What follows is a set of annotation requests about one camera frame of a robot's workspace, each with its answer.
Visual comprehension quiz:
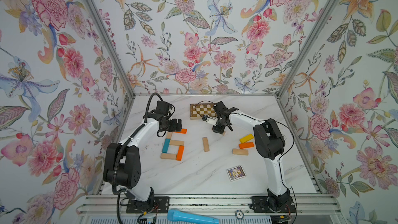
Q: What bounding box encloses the natural block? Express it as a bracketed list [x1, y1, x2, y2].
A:
[166, 132, 173, 139]
[160, 153, 177, 160]
[170, 140, 184, 146]
[232, 149, 249, 156]
[202, 137, 210, 152]

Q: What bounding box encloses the orange block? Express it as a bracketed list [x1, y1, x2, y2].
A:
[239, 142, 255, 149]
[178, 129, 187, 134]
[176, 146, 184, 161]

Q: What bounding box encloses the teal wooden block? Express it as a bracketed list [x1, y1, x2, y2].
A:
[162, 139, 171, 153]

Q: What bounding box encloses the orange block front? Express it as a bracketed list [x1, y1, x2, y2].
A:
[176, 146, 184, 161]

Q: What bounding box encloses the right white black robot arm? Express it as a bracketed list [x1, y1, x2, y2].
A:
[202, 102, 297, 214]

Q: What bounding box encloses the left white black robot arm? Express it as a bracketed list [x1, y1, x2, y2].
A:
[103, 101, 182, 203]

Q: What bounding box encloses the wooden chessboard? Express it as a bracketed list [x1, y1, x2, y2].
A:
[190, 103, 217, 120]

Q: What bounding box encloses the yellow block upper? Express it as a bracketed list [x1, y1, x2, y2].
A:
[239, 134, 254, 144]

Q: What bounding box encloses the playing card box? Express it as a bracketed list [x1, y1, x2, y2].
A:
[227, 166, 246, 181]

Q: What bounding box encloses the blue microphone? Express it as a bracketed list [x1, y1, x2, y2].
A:
[167, 209, 220, 224]

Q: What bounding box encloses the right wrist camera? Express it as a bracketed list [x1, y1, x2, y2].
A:
[202, 115, 218, 125]

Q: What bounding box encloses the aluminium front rail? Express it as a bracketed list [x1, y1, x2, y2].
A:
[76, 194, 341, 217]

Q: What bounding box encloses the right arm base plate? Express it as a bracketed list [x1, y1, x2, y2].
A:
[250, 196, 297, 214]

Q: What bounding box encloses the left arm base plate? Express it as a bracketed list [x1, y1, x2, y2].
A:
[126, 197, 170, 214]

